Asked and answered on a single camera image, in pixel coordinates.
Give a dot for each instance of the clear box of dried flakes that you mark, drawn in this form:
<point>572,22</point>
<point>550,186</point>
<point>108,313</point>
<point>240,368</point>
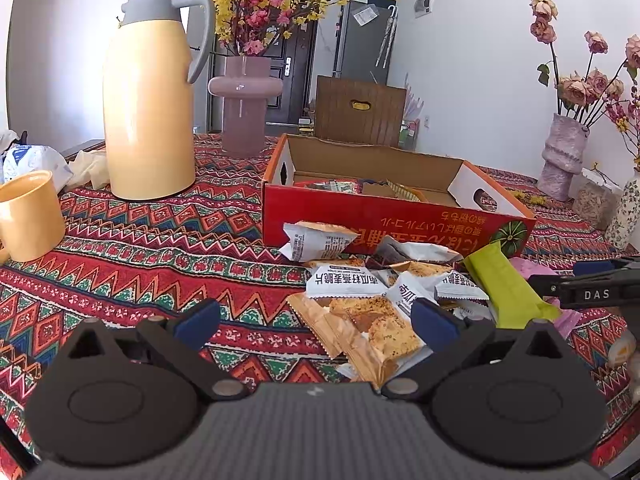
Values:
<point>595,205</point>

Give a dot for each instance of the heap of mixed snack wrappers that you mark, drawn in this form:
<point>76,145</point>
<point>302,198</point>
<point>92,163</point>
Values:
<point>330,186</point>

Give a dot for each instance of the fallen yellow blossoms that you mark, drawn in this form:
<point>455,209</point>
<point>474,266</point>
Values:
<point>530,200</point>

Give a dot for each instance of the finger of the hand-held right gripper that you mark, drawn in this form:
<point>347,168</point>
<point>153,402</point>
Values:
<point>565,291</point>
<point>595,267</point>

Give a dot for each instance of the dark entrance door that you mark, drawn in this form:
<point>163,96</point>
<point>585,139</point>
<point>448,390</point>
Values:
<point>300,75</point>

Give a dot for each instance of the white crumpled cloth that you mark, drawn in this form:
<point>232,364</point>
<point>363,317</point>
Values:
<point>7,140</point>

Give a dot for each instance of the textured pink ceramic vase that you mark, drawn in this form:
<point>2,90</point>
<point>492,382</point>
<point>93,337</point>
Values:
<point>562,160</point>

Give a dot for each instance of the dried pink roses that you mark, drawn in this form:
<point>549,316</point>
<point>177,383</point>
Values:
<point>572,87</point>

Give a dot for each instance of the cream cloth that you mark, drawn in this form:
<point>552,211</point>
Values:
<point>92,167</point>

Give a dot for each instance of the green snack bar packet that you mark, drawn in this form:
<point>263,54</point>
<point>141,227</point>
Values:
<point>505,285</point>

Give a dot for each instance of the white plastic bag blue print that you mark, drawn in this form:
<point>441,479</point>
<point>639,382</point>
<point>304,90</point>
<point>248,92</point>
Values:
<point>35,160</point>

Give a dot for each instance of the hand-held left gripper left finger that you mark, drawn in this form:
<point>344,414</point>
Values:
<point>200,320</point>

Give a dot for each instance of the brown wooden chair back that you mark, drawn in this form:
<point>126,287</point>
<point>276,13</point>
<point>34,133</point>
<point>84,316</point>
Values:
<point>340,110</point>

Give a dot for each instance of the person's right hand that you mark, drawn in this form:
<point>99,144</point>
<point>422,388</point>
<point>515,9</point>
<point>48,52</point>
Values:
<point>625,352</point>

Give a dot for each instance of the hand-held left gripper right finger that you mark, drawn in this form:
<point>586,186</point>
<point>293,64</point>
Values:
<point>435,324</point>

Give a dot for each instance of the white folded umbrella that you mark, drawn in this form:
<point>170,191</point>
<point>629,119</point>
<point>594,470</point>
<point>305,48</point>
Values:
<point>387,35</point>

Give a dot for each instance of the pink snack packet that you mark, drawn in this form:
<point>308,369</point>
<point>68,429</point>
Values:
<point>567,321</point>

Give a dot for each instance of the grey refrigerator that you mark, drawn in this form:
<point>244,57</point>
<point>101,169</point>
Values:
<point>360,50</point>

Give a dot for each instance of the red cardboard box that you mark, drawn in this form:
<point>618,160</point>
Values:
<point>380,220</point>

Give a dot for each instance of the floral patterned vase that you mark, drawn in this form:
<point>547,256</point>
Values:
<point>625,215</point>

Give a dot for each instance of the pink and yellow blossom branches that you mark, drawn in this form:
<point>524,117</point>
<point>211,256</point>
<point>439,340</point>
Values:
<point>255,0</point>

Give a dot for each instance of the smooth pink glass vase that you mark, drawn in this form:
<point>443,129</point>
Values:
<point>242,120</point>

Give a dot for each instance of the yellow mug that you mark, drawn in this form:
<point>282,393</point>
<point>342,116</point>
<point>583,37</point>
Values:
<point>30,220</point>

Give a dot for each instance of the pile of white snack packets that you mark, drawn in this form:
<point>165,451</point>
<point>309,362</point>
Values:
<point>345,282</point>

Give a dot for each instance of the dark furniture edge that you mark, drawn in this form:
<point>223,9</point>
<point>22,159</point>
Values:
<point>82,147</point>

